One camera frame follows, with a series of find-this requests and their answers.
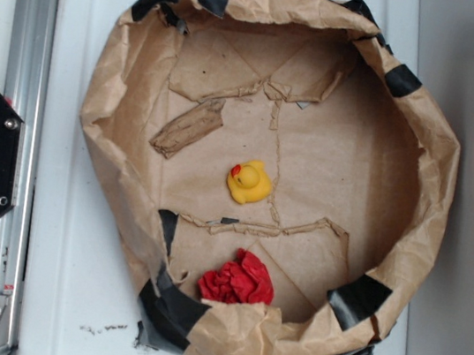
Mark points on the brown paper bag bin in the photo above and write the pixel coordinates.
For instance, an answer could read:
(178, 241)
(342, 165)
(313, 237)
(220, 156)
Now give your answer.
(363, 166)

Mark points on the yellow rubber duck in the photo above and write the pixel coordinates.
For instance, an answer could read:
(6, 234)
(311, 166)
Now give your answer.
(248, 182)

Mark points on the aluminium extrusion rail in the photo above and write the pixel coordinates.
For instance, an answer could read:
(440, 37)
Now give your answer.
(26, 85)

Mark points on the crumpled red paper ball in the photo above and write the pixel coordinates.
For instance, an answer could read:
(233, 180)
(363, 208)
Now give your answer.
(243, 280)

